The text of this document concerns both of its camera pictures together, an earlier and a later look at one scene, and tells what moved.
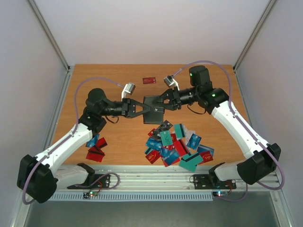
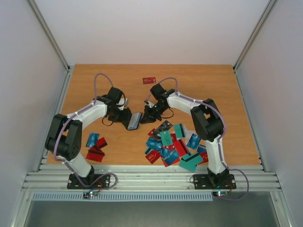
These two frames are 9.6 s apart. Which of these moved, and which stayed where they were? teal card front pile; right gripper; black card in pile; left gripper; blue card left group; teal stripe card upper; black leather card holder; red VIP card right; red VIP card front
Moved: left gripper; black leather card holder; right gripper
Stayed: black card in pile; blue card left group; teal card front pile; red VIP card right; red VIP card front; teal stripe card upper
